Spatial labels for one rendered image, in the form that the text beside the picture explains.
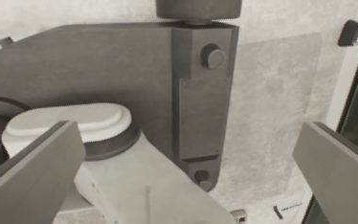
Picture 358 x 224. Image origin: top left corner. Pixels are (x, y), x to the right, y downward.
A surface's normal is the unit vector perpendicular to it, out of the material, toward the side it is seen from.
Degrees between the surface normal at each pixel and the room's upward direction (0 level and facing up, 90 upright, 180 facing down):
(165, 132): 0
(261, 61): 0
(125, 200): 90
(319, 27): 0
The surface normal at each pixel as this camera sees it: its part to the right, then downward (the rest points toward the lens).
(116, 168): 0.00, -0.87
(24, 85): 0.18, 0.48
